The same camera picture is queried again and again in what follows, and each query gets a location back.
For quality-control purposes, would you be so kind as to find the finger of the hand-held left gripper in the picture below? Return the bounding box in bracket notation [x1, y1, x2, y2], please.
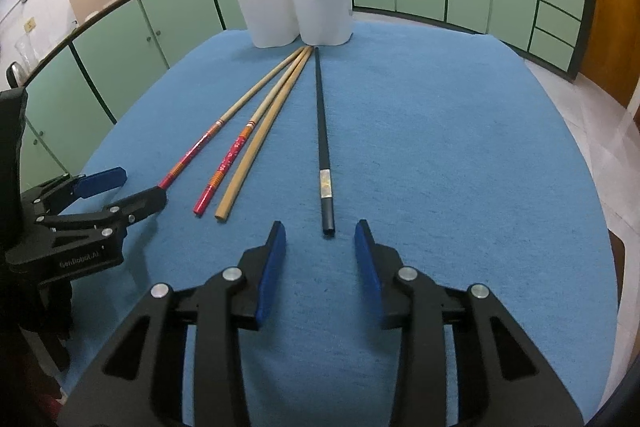
[37, 187, 169, 242]
[24, 167, 127, 217]

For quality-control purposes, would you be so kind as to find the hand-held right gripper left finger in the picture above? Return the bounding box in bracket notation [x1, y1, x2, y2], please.
[57, 221, 288, 427]

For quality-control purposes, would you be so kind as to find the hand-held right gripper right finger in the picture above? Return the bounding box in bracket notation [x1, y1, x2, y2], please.
[354, 219, 586, 427]

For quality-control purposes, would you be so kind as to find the plain bamboo chopstick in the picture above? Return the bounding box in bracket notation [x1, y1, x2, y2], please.
[215, 48, 315, 222]

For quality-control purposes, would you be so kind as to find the black chopstick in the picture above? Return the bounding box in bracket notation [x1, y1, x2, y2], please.
[313, 46, 338, 238]

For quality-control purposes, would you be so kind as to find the blue table mat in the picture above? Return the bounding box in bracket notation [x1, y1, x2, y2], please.
[47, 19, 621, 427]

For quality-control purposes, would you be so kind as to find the steel electric kettle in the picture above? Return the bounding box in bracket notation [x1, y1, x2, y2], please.
[5, 61, 28, 88]

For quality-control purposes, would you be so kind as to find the clear glass pitcher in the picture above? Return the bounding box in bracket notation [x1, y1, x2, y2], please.
[15, 32, 38, 70]

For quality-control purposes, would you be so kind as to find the wooden door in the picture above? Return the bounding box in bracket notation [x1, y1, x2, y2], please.
[575, 0, 640, 108]

